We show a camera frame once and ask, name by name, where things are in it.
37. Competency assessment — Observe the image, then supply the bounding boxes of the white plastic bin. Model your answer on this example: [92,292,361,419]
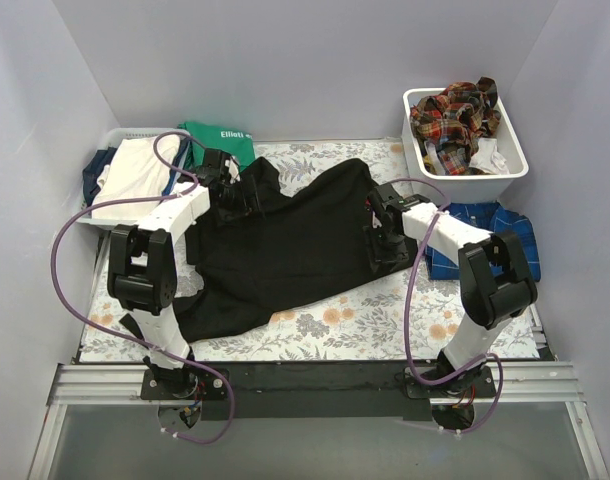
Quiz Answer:
[402,78,529,204]

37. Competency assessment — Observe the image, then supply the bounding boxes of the green t-shirt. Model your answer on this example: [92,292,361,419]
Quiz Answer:
[177,121,256,184]

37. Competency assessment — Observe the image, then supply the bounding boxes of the white folded garment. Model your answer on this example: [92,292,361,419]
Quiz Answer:
[91,137,170,223]

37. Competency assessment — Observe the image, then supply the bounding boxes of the navy blue garment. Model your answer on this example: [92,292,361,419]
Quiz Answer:
[82,147,117,206]

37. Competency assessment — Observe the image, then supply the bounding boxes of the black long sleeve shirt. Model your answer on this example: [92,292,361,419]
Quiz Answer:
[173,157,413,343]

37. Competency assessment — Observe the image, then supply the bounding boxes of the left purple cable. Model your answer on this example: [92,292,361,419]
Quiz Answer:
[51,130,237,446]

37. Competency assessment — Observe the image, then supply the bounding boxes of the aluminium frame rail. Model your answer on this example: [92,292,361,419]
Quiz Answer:
[29,361,607,479]

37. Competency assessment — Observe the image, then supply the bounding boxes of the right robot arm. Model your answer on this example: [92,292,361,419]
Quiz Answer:
[364,182,538,398]

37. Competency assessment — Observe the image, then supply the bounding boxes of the light grey laundry basket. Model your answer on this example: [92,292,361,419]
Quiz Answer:
[74,127,195,232]

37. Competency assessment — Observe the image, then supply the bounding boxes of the blue plaid folded shirt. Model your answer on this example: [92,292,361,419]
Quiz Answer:
[425,202,541,282]

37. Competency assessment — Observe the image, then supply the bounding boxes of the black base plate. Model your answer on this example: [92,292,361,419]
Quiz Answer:
[139,360,499,422]

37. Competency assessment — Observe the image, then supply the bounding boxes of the floral table cloth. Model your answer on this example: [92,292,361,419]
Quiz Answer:
[76,139,546,363]

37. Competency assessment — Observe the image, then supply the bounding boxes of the red plaid shirt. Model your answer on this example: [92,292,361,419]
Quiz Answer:
[409,77,501,176]

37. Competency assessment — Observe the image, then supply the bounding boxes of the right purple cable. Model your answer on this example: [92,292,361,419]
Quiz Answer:
[394,177,503,435]

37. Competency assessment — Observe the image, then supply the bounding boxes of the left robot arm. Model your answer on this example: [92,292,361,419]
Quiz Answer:
[108,149,258,400]

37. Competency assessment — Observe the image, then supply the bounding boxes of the purple cable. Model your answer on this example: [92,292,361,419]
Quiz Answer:
[394,177,503,435]
[51,130,237,446]

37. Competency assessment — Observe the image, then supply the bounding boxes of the white garment in bin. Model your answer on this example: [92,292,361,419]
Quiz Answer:
[469,138,510,175]

